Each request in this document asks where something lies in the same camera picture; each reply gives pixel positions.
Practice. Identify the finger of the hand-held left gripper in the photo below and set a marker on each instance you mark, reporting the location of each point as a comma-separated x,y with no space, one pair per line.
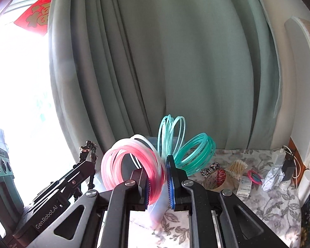
77,175

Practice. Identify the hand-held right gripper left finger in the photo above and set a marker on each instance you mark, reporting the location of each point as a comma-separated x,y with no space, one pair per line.
146,193

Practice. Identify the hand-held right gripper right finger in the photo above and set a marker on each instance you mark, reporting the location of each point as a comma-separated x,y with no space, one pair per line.
170,186

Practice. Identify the clear plastic bag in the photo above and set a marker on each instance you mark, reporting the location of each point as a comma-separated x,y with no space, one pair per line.
157,211

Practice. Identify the pink and teal plastic spring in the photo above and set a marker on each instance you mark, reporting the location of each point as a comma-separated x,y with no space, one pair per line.
118,157

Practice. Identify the leopard print hair scrunchie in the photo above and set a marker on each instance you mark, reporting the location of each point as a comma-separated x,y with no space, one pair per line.
210,170

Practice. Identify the brown paper cup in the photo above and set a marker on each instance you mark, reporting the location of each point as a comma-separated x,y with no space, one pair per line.
214,184

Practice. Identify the bundle of cotton swabs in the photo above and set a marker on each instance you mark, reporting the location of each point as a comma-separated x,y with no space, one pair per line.
236,170

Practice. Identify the white paper label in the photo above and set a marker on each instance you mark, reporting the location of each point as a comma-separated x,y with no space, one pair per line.
244,188

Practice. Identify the grey floral blanket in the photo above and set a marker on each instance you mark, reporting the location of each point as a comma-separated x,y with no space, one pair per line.
268,206

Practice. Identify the crumpled white paper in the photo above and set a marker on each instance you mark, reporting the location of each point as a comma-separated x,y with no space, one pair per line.
272,178

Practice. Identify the small white bottle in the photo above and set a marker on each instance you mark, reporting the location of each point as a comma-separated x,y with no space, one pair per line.
284,185

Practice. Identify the black charger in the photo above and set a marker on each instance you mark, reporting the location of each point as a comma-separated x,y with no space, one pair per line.
288,170

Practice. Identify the green curtain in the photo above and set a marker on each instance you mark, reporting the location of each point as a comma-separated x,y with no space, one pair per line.
170,56

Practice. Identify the wooden headboard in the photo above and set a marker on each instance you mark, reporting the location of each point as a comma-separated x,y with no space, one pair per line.
295,152

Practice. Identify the tall white cylinder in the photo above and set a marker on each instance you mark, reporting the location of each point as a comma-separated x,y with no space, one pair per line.
306,186

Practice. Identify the red paper window decoration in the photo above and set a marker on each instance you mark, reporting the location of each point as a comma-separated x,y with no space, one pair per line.
35,15

